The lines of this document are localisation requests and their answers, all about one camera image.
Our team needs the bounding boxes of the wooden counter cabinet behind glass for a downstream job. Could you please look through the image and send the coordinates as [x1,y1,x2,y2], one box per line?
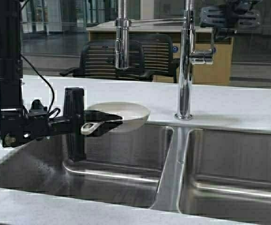
[86,21,234,85]

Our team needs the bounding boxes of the white frying pan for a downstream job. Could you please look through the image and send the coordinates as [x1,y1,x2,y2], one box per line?
[81,102,151,135]

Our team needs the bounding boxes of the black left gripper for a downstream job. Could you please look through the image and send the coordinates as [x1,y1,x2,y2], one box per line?
[49,87,123,162]

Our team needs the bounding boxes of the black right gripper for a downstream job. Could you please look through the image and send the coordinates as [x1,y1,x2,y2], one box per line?
[200,0,262,30]

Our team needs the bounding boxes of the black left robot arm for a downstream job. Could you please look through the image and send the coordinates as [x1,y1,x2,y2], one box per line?
[0,0,123,161]

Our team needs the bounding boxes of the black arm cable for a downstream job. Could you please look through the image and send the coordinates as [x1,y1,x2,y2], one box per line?
[20,55,61,119]

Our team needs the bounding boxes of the stainless steel double sink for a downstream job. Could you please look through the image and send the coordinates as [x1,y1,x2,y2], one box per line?
[0,125,271,225]

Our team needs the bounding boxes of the black slatted office chair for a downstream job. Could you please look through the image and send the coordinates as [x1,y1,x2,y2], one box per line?
[60,33,179,83]

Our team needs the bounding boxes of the chrome kitchen faucet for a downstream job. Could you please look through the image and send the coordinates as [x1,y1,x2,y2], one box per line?
[115,0,214,120]

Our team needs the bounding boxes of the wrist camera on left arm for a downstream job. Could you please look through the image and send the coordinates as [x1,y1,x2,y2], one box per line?
[28,99,60,119]

